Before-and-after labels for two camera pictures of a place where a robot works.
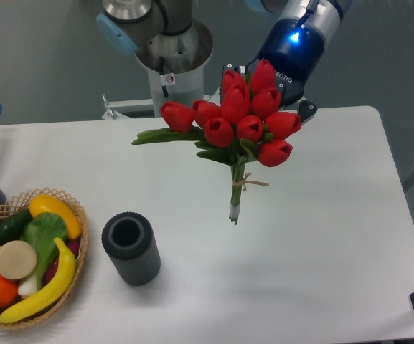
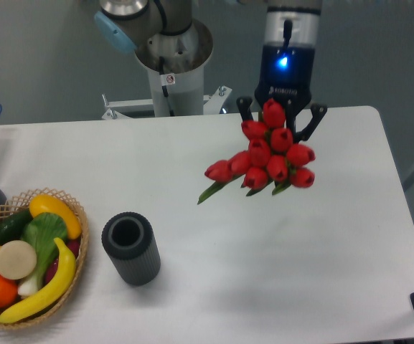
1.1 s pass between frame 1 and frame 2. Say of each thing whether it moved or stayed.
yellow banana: stayed
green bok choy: stayed
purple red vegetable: stayed
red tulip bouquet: moved
